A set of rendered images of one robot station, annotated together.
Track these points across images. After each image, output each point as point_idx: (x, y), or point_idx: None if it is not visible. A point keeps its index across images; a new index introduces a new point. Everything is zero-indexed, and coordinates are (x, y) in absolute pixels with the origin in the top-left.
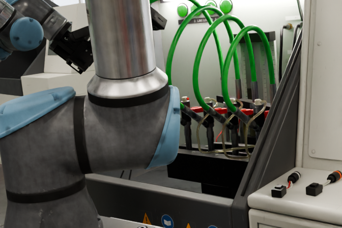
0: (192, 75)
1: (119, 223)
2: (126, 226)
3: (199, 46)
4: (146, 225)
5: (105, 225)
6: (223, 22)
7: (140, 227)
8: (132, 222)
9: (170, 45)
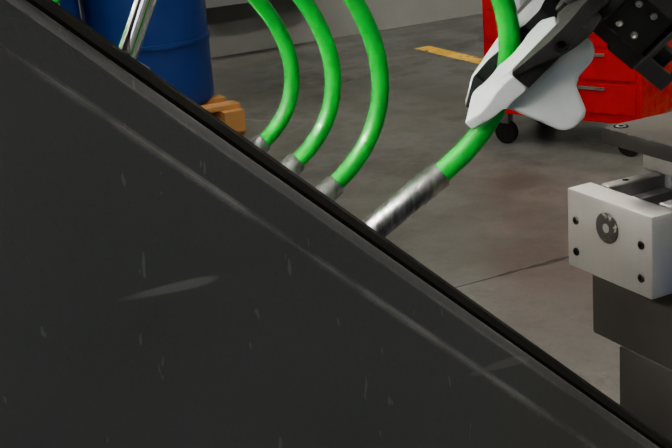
0: (336, 49)
1: (649, 134)
2: (640, 129)
3: None
4: (613, 128)
5: (670, 134)
6: None
7: (623, 126)
8: (631, 132)
9: None
